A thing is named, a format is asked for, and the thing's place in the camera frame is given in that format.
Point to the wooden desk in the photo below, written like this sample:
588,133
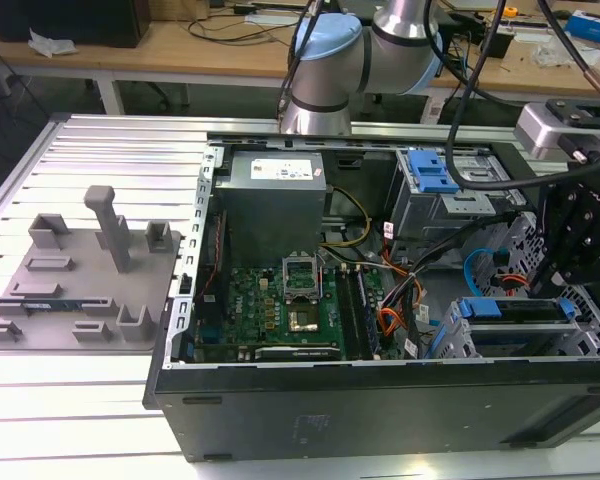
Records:
205,55

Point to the CPU socket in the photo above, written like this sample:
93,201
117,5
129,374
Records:
303,321

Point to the thin metal locking lever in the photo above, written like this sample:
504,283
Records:
321,272

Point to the blue plastic drive latch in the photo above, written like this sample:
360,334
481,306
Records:
432,175

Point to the blue cardboard box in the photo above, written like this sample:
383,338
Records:
592,25

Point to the clear plastic bag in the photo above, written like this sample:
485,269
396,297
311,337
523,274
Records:
50,44

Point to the black graphics card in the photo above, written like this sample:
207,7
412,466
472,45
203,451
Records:
297,353

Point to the grey parts rack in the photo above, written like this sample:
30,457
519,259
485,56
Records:
80,300

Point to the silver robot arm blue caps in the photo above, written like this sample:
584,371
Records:
325,65

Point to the black open PC case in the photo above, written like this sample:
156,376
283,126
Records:
360,405

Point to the grey power supply unit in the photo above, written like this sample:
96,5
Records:
272,210

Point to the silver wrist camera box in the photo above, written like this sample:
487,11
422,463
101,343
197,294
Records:
540,130

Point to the hard disk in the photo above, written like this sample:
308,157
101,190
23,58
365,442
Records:
510,307

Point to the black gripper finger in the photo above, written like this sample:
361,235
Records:
592,267
555,235

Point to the yellow tape roll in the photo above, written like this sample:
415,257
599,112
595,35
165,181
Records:
510,11

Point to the metal disk bay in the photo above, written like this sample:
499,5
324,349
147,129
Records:
520,337

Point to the black box on desk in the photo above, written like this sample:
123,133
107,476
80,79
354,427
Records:
70,20

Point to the black RAM slot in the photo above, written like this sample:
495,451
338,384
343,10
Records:
365,315
347,315

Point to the metal drive cage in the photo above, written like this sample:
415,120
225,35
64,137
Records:
430,215

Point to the crumpled clear plastic wrap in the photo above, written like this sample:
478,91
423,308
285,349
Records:
547,52

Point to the green motherboard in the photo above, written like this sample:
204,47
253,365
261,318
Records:
260,310

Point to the small black box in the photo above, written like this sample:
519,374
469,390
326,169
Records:
497,42

